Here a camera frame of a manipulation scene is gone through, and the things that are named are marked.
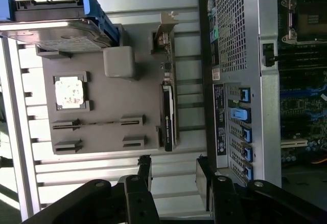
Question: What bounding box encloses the green motherboard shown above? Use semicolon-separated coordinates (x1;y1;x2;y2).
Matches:
277;0;327;170

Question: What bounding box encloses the blue expansion slot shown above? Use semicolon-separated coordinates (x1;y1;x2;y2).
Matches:
302;87;324;97

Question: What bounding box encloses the large light blue slot latch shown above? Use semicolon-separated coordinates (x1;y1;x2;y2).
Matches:
229;107;252;120

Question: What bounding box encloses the yellow black power wire bundle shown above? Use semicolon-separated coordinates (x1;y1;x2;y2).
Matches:
306;154;327;167

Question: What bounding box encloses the silver CPU chip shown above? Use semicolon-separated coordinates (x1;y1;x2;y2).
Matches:
55;80;84;107

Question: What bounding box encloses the CPU socket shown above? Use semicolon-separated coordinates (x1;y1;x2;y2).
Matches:
281;0;327;44

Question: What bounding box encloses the black intrusion switch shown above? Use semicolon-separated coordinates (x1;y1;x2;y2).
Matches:
262;42;279;68

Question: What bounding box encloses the white expansion slot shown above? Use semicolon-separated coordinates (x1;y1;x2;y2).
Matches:
281;138;308;148

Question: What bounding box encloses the grey parts rack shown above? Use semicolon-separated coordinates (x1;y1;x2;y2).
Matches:
35;24;179;155

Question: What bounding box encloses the green RAM stick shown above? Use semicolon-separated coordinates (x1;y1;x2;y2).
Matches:
52;120;144;129

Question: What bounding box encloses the hard disk in blue carrier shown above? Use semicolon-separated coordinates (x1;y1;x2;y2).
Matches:
0;0;121;50

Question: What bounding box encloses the black open PC case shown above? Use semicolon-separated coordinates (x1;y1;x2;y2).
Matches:
196;0;327;204

